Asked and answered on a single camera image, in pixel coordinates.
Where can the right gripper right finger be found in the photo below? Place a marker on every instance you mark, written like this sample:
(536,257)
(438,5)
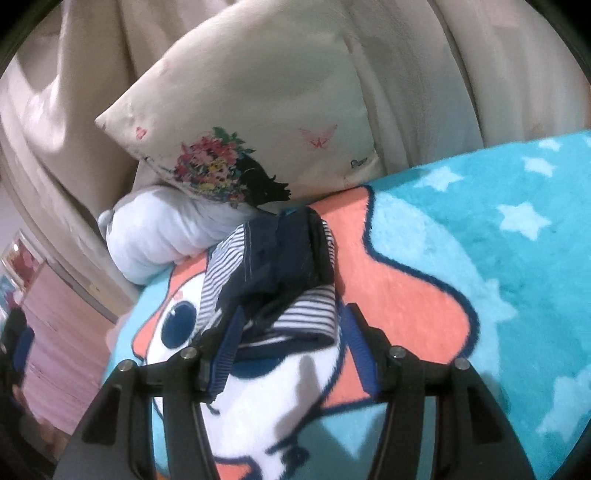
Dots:
(442,416)

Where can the beige curtain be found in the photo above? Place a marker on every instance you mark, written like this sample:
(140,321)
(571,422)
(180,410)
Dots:
(440,78)

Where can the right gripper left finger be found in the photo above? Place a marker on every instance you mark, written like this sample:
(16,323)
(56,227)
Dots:
(114,438)

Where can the beige floral print pillow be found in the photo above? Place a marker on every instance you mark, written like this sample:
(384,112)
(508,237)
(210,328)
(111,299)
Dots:
(260,104)

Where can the turquoise cartoon fleece blanket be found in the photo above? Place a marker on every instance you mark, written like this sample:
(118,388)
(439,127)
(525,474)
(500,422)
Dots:
(484,256)

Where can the navy striped kids pants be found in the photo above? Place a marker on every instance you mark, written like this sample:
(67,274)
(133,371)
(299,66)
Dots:
(276,274)

